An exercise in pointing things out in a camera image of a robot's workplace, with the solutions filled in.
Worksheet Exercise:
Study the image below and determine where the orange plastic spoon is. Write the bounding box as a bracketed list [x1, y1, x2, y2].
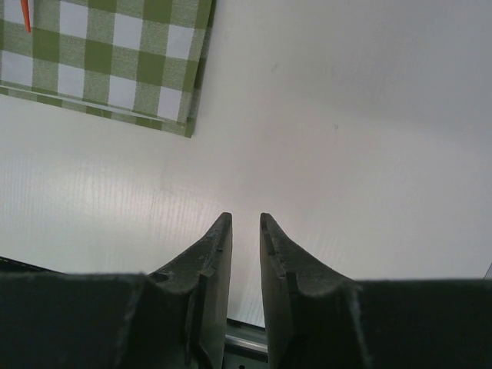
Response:
[20, 0, 32, 33]

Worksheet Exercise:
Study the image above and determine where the green white checkered cloth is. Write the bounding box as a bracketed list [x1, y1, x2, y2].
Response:
[1, 1, 215, 137]

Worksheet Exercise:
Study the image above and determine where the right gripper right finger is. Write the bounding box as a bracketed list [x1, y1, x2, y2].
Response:
[260, 213, 491, 368]

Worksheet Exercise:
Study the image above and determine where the aluminium frame rail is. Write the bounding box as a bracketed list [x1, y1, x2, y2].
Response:
[222, 319, 269, 369]

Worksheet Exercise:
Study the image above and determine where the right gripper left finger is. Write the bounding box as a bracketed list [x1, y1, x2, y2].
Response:
[1, 213, 232, 368]

